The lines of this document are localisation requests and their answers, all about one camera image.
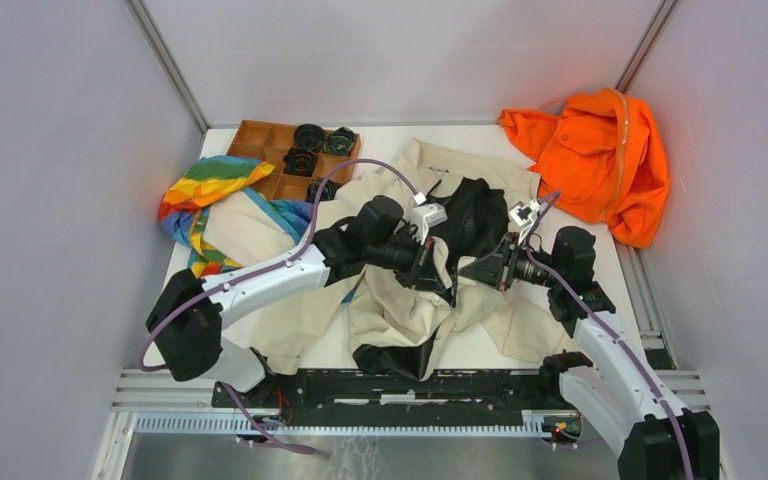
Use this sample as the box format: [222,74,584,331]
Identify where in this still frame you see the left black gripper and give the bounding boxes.
[366,230,445,295]

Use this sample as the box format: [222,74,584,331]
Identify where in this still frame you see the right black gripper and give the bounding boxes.
[459,231,564,291]

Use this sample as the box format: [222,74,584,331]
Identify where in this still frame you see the beige zip jacket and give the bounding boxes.
[227,140,576,379]

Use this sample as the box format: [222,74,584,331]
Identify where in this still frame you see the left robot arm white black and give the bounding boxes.
[146,195,451,407]

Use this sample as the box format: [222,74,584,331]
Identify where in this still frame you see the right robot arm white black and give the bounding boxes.
[457,226,721,479]

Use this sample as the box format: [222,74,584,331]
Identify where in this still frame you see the orange jacket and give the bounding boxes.
[498,88,670,249]

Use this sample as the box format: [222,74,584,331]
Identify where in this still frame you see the black rolled sock near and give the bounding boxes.
[305,177,339,204]

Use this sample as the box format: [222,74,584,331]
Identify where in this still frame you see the black rolled sock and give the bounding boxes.
[305,177,339,204]
[322,127,356,157]
[293,123,327,152]
[283,147,319,177]

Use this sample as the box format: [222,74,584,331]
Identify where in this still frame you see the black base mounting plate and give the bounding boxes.
[240,369,574,427]

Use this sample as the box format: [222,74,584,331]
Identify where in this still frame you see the black rolled sock far right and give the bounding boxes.
[322,127,356,157]

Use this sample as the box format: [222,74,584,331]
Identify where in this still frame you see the black rolled sock middle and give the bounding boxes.
[283,147,319,177]

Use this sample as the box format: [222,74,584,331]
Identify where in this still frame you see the black rolled sock far left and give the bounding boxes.
[293,123,327,152]

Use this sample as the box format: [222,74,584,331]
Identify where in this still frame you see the brown wooden compartment tray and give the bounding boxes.
[227,120,361,201]

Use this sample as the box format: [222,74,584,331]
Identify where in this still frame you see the rainbow striped garment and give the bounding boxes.
[158,155,312,277]

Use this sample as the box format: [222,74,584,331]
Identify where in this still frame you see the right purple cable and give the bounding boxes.
[523,192,695,480]

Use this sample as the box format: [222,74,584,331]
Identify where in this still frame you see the purple cable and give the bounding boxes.
[137,158,425,457]
[523,192,695,480]

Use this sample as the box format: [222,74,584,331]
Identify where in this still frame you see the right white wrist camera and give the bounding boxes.
[509,199,542,247]

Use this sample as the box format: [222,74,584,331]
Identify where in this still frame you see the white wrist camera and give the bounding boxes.
[509,199,542,247]
[409,193,448,244]

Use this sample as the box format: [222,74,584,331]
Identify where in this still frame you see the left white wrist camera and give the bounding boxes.
[409,193,448,244]

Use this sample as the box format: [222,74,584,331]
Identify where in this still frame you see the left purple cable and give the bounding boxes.
[137,158,425,457]

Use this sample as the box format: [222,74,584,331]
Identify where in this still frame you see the aluminium frame rail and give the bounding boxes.
[110,368,713,440]

